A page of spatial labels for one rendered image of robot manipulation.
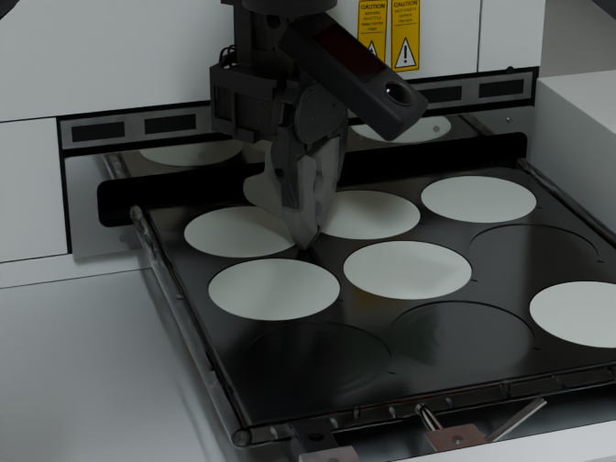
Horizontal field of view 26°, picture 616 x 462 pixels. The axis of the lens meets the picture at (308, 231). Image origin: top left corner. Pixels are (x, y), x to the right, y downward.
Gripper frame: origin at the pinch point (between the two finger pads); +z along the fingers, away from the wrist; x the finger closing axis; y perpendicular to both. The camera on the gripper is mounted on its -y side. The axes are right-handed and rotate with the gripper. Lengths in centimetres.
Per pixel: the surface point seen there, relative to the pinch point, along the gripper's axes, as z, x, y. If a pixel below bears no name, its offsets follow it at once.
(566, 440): -4.8, 23.1, -30.4
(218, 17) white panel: -13.6, -8.0, 14.5
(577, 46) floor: 92, -336, 102
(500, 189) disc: 1.3, -19.1, -7.6
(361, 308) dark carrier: 1.3, 6.5, -8.2
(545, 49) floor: 91, -327, 110
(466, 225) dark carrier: 1.3, -10.5, -8.5
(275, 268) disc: 1.3, 4.3, 0.8
